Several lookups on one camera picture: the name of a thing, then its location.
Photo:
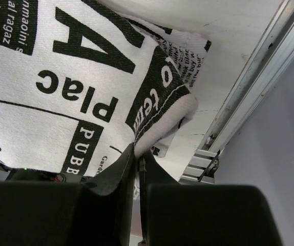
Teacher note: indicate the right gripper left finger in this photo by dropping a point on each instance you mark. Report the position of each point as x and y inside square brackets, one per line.
[97, 212]

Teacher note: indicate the aluminium mounting rail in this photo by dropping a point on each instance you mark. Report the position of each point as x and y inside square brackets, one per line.
[270, 58]

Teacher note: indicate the newspaper print trousers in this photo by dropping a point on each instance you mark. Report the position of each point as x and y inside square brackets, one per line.
[80, 82]

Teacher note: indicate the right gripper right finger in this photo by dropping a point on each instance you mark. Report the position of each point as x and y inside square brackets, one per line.
[195, 214]

